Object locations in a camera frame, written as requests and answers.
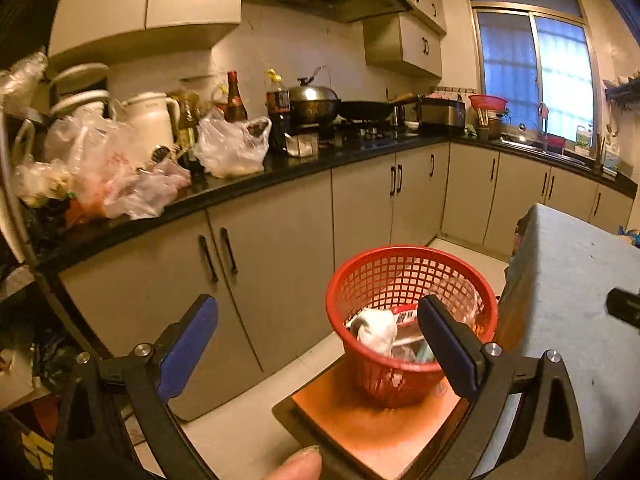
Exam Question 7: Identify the white kettle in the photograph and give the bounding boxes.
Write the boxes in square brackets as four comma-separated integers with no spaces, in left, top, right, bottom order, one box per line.
[120,91,181,161]

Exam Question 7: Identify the steel electric cooker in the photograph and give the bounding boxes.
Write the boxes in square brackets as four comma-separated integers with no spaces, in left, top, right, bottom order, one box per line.
[417,96,467,135]

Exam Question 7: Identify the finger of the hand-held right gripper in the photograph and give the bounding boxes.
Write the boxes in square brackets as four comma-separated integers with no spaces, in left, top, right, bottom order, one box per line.
[606,287,640,332]

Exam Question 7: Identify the person's left hand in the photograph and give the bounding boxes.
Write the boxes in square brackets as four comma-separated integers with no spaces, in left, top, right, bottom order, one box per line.
[262,447,323,480]

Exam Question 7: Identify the red colander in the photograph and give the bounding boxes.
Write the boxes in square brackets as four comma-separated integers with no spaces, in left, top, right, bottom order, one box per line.
[468,94,508,113]

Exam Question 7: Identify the pile of pink plastic bags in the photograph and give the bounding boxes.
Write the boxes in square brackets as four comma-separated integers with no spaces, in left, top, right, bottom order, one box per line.
[15,110,192,221]

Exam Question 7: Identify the soy sauce bottle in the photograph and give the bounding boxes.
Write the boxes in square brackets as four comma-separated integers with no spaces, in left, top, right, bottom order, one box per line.
[224,71,249,123]

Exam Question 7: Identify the small beige upper cabinet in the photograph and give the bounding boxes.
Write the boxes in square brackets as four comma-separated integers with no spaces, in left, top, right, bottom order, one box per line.
[362,12,443,79]

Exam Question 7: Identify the grey cloth covered table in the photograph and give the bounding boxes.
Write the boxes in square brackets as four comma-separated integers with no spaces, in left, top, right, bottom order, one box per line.
[472,203,640,480]

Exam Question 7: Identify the orange stool top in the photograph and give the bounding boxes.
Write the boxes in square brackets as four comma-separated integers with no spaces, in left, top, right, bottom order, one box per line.
[272,352,483,480]

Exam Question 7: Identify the sink faucet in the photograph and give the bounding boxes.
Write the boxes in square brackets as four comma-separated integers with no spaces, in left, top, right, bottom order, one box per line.
[537,102,551,151]

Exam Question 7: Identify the wall rack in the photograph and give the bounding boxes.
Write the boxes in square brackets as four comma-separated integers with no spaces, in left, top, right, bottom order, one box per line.
[602,77,640,107]

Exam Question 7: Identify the small steel container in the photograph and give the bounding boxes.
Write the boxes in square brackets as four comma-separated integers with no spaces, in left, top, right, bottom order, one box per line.
[287,133,320,157]

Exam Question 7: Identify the beige lower kitchen cabinets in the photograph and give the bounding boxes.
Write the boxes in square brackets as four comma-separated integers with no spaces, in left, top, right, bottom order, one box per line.
[57,142,636,421]

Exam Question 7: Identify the green detergent bottle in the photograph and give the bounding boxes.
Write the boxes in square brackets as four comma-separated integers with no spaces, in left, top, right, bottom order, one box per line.
[574,125,594,156]

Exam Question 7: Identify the red plastic mesh basket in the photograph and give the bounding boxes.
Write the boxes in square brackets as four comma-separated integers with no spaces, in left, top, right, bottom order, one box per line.
[325,245,501,409]

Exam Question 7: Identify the glass pot lid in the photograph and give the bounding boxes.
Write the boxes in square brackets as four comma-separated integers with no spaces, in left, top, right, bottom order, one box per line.
[504,121,542,146]

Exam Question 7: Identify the white plastic bag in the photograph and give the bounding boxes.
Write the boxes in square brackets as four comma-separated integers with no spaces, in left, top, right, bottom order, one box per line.
[194,109,272,179]

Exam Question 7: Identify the gas stove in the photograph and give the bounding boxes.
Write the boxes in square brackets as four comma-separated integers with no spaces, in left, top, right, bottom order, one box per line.
[320,125,418,151]

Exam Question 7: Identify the wok with steel lid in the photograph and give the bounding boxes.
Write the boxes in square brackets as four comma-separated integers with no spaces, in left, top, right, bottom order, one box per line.
[289,76,342,126]

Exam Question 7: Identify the red snack packet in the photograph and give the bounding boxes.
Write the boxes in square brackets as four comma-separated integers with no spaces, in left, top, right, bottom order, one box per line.
[387,304,422,327]

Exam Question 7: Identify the black wok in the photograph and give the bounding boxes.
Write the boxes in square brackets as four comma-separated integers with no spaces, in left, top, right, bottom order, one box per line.
[340,94,421,122]

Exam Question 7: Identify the white tissue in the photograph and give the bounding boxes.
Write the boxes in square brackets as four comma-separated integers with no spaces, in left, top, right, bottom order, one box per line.
[346,307,399,359]

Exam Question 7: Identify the dark bottle with yellow cap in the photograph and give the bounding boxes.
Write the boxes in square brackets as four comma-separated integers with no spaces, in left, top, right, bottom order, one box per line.
[265,69,292,153]

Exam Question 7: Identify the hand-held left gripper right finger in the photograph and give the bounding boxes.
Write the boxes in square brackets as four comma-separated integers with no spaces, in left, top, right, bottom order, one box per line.
[416,296,586,480]

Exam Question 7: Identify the clear plastic wrapper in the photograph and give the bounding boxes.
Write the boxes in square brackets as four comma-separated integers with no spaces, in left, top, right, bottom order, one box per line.
[439,275,485,328]

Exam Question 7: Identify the black kitchen countertop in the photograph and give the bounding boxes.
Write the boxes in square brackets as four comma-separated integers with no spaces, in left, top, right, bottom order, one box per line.
[30,132,638,273]

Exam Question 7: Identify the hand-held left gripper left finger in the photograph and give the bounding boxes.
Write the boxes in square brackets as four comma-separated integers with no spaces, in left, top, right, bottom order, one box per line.
[52,294,219,480]

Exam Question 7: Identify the kitchen window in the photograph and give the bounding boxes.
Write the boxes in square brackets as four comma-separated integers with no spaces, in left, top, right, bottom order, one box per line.
[462,0,601,143]

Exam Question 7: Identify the yellow oil bottle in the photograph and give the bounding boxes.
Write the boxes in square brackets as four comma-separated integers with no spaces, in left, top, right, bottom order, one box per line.
[177,94,200,171]

